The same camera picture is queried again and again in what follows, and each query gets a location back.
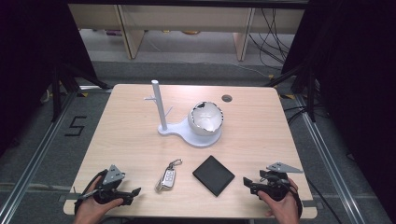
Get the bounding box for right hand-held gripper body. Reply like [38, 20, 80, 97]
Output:
[250, 161, 304, 202]

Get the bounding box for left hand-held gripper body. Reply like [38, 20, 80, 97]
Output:
[92, 164, 135, 206]

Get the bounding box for silver car key fob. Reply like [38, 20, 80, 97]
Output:
[154, 158, 184, 192]

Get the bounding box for black wallet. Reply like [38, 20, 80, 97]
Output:
[191, 155, 236, 198]

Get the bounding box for white stand with pole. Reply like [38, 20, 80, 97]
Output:
[143, 79, 223, 149]

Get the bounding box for white bowl with silver inside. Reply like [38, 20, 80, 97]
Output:
[187, 101, 225, 137]

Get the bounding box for person's right hand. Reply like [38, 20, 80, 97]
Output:
[257, 177, 302, 224]

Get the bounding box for person's left hand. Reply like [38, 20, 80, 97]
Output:
[73, 175, 125, 224]

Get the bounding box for black metal stand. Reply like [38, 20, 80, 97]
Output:
[49, 60, 112, 123]
[263, 60, 318, 123]

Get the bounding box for black curtain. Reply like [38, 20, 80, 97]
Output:
[0, 0, 98, 157]
[281, 0, 396, 223]

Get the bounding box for beige wooden desk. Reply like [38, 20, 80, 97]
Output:
[67, 3, 306, 62]

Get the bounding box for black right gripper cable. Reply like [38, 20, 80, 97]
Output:
[289, 181, 304, 218]

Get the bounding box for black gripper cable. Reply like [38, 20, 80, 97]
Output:
[289, 181, 304, 218]
[73, 169, 108, 217]

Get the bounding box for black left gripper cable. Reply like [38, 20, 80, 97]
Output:
[73, 169, 108, 217]

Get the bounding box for aluminium floor rail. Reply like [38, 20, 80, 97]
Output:
[0, 91, 78, 224]
[292, 94, 369, 224]

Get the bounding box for bundle of black floor cables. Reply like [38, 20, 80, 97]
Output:
[247, 7, 296, 72]

